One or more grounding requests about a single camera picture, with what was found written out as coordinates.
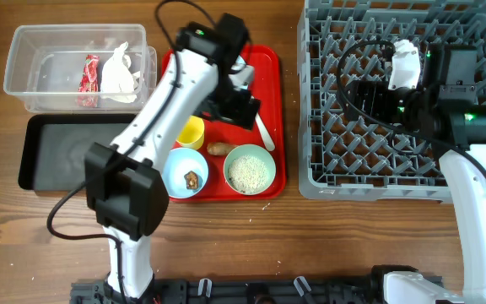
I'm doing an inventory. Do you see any black mounting rail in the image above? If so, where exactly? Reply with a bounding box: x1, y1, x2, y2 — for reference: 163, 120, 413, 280
69, 276, 445, 304

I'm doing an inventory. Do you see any green bowl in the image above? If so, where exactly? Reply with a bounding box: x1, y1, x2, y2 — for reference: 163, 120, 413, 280
223, 144, 277, 196

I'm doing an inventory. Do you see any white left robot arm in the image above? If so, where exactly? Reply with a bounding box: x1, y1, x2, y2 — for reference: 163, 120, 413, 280
84, 14, 260, 303

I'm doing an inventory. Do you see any red serving tray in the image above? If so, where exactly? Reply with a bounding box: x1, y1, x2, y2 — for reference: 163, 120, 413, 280
162, 46, 286, 203

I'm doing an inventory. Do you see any brown food scrap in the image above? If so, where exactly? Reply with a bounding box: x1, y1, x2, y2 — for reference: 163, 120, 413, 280
184, 171, 199, 190

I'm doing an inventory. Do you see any black plastic tray bin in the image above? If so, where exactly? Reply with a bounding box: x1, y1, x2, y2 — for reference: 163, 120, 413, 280
18, 114, 134, 192

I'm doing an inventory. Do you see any carrot piece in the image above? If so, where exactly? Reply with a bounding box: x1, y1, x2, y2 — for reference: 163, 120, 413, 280
207, 142, 237, 156

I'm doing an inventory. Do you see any white plastic spoon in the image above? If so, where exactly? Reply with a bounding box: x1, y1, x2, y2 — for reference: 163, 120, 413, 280
255, 114, 275, 152

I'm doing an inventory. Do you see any light blue bowl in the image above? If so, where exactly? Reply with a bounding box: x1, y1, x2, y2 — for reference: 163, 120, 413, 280
162, 148, 209, 199

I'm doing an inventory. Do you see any white rice pile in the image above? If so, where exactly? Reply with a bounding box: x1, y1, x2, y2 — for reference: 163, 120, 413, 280
228, 155, 269, 194

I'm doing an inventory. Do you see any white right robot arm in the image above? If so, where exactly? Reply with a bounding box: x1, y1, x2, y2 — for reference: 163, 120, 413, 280
337, 40, 486, 303

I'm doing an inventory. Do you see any red candy wrapper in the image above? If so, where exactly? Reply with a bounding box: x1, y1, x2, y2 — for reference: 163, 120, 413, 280
77, 55, 100, 108

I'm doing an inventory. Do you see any grey dishwasher rack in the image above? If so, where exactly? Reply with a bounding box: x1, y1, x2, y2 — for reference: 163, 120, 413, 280
297, 0, 486, 203

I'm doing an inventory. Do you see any clear plastic bin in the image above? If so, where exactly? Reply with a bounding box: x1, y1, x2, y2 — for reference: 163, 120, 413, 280
3, 24, 157, 113

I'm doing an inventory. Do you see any yellow plastic cup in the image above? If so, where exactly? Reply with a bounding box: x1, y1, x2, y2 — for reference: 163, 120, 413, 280
176, 116, 205, 150

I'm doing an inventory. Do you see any white napkin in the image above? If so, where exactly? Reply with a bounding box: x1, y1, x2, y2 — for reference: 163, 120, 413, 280
100, 42, 140, 104

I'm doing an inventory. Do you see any light blue plate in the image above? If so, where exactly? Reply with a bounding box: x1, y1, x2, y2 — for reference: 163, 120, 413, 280
229, 56, 254, 75

